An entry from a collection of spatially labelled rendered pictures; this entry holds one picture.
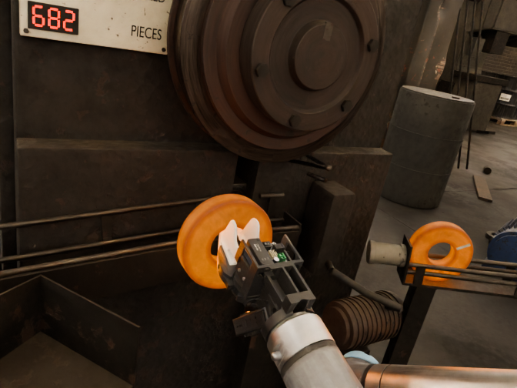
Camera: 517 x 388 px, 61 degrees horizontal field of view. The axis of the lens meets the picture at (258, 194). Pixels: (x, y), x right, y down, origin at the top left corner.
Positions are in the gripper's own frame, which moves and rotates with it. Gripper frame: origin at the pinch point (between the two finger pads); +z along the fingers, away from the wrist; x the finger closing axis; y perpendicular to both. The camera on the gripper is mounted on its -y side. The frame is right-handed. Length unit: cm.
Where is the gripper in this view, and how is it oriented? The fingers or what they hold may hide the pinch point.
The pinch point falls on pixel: (228, 231)
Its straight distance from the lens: 69.5
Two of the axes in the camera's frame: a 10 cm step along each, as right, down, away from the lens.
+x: -8.6, 0.5, -5.0
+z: -4.2, -6.3, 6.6
